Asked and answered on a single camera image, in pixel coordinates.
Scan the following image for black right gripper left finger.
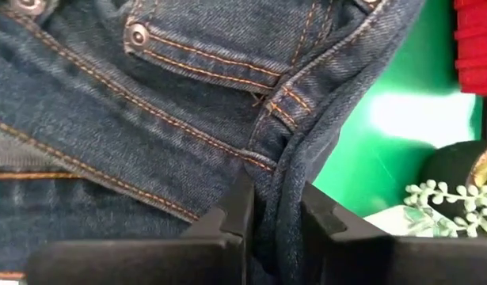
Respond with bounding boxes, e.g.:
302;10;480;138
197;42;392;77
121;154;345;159
181;169;255;285

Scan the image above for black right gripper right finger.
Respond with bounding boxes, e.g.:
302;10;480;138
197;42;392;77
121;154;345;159
301;180;391;285

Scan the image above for dark blue denim jeans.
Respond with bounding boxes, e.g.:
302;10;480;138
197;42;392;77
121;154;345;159
0;0;426;285

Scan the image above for red plastic laundry bin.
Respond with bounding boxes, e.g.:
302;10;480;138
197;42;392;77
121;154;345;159
452;0;487;97

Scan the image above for small potted artificial plant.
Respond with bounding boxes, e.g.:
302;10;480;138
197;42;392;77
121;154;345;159
403;140;487;238

